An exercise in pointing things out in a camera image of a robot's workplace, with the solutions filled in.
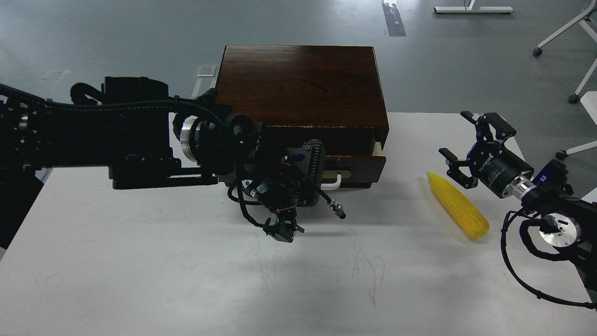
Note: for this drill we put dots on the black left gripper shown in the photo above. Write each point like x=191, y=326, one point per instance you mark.
x=284, y=182

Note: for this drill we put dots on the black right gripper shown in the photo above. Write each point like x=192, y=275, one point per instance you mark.
x=488, y=160

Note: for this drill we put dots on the yellow corn cob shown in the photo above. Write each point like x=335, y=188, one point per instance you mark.
x=468, y=218

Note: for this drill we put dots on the wooden drawer with white handle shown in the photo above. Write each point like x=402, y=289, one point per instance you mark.
x=353, y=172

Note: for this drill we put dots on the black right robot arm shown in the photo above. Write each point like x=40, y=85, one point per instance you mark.
x=560, y=226

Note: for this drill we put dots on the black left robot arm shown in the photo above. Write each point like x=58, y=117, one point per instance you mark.
x=150, y=140

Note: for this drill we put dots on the white table foot bar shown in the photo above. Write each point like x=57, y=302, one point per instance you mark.
x=473, y=7

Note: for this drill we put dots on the dark wooden cabinet box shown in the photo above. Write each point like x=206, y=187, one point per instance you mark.
x=331, y=93

